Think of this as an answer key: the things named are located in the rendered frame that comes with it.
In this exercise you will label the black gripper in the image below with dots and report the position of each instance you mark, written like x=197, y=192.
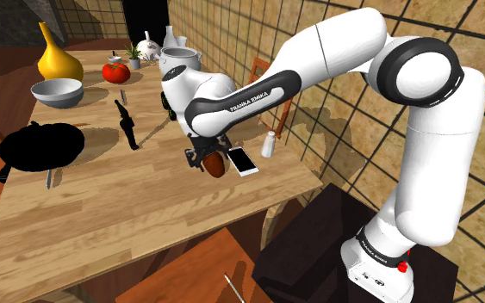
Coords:
x=206, y=146

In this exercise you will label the brown potato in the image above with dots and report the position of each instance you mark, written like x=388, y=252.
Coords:
x=215, y=165

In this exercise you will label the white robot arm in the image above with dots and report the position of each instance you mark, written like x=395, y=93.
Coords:
x=435, y=168

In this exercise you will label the white smartphone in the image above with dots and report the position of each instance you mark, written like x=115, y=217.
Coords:
x=243, y=161

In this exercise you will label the white salt shaker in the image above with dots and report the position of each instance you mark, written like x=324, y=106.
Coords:
x=269, y=145

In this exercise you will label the black figure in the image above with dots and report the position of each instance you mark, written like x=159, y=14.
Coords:
x=128, y=126

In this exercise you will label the white cooking pot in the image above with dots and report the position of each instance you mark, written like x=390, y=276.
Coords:
x=179, y=58

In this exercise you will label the blue pen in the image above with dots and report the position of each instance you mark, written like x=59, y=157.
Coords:
x=123, y=97

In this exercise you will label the wooden table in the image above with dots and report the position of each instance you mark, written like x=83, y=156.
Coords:
x=120, y=218

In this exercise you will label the white cup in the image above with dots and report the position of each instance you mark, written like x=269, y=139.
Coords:
x=181, y=41

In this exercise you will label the small potted plant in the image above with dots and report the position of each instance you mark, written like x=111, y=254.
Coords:
x=134, y=58

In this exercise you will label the white vase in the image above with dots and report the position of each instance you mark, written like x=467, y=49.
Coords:
x=170, y=38

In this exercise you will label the white teapot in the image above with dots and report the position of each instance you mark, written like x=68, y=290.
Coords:
x=147, y=48

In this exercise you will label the red tomato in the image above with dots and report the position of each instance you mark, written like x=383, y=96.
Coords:
x=116, y=73

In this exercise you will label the brown pencil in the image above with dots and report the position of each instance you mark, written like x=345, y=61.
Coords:
x=80, y=124

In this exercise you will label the small bowl with spoon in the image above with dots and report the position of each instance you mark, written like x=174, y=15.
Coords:
x=114, y=58

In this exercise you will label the dark robot stand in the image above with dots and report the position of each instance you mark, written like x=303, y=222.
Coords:
x=309, y=243

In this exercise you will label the thin silver rod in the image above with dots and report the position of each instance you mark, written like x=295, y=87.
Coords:
x=234, y=289

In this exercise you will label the grey table knife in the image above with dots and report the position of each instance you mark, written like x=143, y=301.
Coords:
x=49, y=178

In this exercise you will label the grey bowl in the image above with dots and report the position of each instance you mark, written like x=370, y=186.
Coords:
x=57, y=93

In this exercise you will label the black pan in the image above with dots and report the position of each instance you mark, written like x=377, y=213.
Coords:
x=40, y=147

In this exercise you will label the yellow gourd vase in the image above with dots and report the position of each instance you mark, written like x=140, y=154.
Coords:
x=57, y=65

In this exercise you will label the wooden frame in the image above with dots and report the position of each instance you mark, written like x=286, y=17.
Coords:
x=285, y=119

